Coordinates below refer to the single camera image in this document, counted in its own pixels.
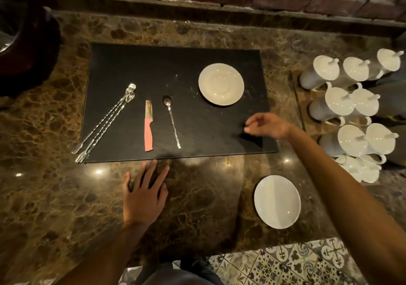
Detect white saucer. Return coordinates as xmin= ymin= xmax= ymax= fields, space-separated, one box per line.
xmin=198 ymin=63 xmax=245 ymax=106

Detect twisted silver bar spoon with fork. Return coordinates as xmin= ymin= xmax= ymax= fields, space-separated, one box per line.
xmin=75 ymin=92 xmax=135 ymax=164
xmin=71 ymin=83 xmax=137 ymax=154

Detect group of white lidded pots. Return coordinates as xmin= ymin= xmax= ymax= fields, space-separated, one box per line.
xmin=299 ymin=48 xmax=406 ymax=168

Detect dark round vessel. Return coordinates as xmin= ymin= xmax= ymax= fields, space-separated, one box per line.
xmin=0 ymin=0 xmax=62 ymax=99

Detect person's left hand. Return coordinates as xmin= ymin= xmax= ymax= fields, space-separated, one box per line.
xmin=122 ymin=160 xmax=170 ymax=229

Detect person's left forearm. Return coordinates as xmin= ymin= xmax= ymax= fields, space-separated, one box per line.
xmin=55 ymin=221 xmax=150 ymax=285

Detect person's grey trousers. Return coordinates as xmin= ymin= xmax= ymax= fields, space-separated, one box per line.
xmin=135 ymin=259 xmax=224 ymax=285

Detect white round plate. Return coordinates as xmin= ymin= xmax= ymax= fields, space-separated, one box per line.
xmin=253 ymin=175 xmax=301 ymax=230

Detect white cup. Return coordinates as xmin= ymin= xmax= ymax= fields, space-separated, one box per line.
xmin=335 ymin=155 xmax=363 ymax=183
xmin=358 ymin=155 xmax=383 ymax=184

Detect brown tray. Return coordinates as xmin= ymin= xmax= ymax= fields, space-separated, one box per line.
xmin=289 ymin=70 xmax=406 ymax=168

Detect person's right hand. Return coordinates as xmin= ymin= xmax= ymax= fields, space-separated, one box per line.
xmin=244 ymin=112 xmax=294 ymax=140

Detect person's right forearm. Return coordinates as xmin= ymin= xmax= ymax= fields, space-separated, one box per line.
xmin=286 ymin=125 xmax=406 ymax=285

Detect black rectangular placemat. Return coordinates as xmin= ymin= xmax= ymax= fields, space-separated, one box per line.
xmin=81 ymin=42 xmax=279 ymax=164

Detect pink handled knife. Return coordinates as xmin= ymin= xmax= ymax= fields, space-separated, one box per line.
xmin=144 ymin=100 xmax=154 ymax=152

